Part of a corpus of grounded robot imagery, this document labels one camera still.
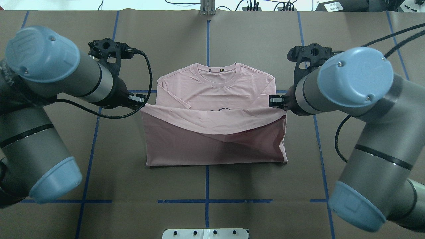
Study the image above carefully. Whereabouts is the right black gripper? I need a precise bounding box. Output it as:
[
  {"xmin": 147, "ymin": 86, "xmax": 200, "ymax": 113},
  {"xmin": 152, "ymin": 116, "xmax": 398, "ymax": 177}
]
[{"xmin": 268, "ymin": 86, "xmax": 302, "ymax": 116}]

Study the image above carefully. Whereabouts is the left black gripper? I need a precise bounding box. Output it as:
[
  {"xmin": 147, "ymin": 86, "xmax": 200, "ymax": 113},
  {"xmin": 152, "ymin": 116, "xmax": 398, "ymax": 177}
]
[{"xmin": 105, "ymin": 77, "xmax": 147, "ymax": 109}]

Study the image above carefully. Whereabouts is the pink snoopy t-shirt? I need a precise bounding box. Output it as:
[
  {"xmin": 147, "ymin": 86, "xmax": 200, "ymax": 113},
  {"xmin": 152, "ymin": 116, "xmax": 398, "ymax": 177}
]
[{"xmin": 141, "ymin": 63, "xmax": 288, "ymax": 167}]

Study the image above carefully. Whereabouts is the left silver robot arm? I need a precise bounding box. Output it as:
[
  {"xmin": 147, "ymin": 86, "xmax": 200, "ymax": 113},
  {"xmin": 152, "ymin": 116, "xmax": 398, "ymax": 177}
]
[{"xmin": 1, "ymin": 26, "xmax": 153, "ymax": 209}]

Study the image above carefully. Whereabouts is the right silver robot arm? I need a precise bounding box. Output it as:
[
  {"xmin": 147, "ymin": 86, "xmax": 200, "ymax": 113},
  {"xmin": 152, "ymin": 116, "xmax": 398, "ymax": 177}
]
[{"xmin": 269, "ymin": 43, "xmax": 425, "ymax": 233}]

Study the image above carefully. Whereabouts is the black power supply box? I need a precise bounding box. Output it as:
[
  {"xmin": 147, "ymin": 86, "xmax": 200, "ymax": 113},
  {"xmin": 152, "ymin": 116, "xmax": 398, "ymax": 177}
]
[{"xmin": 314, "ymin": 0, "xmax": 369, "ymax": 12}]

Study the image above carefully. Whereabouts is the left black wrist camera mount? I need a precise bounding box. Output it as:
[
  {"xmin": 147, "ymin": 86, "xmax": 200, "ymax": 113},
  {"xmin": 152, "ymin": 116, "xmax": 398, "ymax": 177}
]
[{"xmin": 88, "ymin": 38, "xmax": 137, "ymax": 78}]

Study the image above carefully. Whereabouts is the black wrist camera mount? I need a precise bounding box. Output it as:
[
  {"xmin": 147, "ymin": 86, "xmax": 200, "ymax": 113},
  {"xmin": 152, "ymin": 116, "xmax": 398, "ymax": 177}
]
[
  {"xmin": 88, "ymin": 38, "xmax": 137, "ymax": 78},
  {"xmin": 287, "ymin": 43, "xmax": 343, "ymax": 87}
]

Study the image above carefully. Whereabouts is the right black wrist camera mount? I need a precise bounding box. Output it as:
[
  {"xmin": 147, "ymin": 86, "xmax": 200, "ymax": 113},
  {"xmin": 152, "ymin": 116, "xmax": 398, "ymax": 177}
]
[{"xmin": 287, "ymin": 43, "xmax": 343, "ymax": 87}]

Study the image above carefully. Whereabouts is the aluminium frame post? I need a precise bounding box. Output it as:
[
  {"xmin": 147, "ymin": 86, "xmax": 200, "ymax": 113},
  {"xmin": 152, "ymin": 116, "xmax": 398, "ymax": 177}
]
[{"xmin": 200, "ymin": 0, "xmax": 216, "ymax": 16}]

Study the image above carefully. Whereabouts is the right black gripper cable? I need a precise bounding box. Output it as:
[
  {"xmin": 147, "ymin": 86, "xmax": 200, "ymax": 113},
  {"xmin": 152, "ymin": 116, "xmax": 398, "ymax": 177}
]
[{"xmin": 334, "ymin": 23, "xmax": 425, "ymax": 164}]

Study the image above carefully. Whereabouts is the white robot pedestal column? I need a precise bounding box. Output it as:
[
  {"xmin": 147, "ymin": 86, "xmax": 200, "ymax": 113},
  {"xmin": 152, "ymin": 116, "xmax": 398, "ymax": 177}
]
[{"xmin": 162, "ymin": 228, "xmax": 250, "ymax": 239}]

